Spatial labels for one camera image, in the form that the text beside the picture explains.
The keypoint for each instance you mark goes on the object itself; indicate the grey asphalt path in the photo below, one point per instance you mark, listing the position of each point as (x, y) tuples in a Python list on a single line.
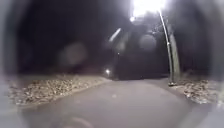
[(126, 103)]

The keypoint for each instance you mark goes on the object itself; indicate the street lamp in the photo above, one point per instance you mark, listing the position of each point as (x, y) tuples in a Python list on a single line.
[(166, 43)]

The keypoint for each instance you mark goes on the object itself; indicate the tree trunk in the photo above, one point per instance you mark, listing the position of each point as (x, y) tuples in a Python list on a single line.
[(175, 60)]

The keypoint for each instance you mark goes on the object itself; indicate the leaf-strewn grass verge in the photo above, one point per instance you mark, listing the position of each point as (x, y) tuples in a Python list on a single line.
[(50, 88), (200, 90)]

